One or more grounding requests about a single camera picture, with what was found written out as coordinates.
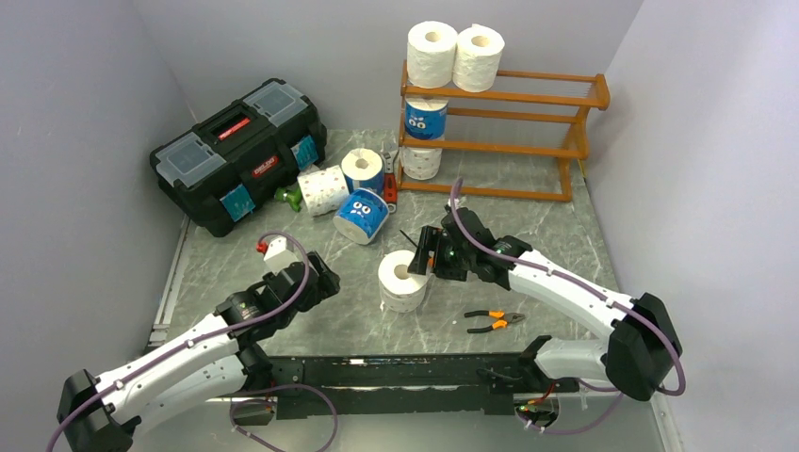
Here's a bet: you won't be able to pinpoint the blue paper roll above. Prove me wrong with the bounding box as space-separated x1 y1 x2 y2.
404 96 448 140

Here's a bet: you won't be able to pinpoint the orange black pliers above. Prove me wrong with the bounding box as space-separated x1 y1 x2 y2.
464 310 526 334

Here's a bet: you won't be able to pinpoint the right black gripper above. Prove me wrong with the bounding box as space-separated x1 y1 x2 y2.
407 226 474 282

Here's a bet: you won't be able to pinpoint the black plastic toolbox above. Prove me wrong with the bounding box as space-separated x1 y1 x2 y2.
149 78 327 237

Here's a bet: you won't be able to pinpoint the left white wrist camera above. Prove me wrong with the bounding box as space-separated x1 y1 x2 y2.
255 235 298 274

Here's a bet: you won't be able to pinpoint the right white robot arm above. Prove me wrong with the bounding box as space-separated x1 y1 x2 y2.
408 207 687 401

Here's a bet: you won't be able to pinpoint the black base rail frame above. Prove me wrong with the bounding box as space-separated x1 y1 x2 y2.
235 352 577 420

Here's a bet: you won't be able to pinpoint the black orange screwdriver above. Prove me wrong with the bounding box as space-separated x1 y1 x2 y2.
399 229 418 250

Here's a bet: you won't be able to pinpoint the purple cable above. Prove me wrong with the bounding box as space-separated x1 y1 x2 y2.
44 232 340 452
448 177 688 437

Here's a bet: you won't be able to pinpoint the white paper towel roll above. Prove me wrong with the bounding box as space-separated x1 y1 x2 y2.
378 250 430 314
452 24 505 92
406 21 458 89

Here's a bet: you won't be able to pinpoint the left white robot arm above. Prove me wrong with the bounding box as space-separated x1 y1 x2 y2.
54 251 340 451

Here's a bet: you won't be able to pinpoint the red adjustable wrench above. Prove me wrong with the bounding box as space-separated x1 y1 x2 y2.
380 150 398 214

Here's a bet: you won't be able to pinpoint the white roll with red print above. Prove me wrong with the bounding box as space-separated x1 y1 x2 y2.
399 148 443 181

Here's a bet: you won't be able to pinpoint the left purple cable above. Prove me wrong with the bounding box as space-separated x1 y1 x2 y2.
44 232 340 452

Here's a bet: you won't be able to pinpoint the white dotted wrapped roll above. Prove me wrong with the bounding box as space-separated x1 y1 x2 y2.
297 165 350 217

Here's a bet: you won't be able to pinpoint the blue monster-face wrapped roll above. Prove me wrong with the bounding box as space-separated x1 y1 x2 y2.
333 188 389 245

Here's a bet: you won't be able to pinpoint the green small object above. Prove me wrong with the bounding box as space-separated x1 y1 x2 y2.
274 187 303 213

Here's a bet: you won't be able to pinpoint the blue wrapped roll upright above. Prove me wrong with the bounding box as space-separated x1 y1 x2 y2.
340 148 384 196

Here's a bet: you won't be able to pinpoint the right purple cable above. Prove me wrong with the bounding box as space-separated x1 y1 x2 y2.
448 177 688 437

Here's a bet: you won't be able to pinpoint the orange wooden shelf rack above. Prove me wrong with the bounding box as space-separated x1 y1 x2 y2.
398 69 611 202

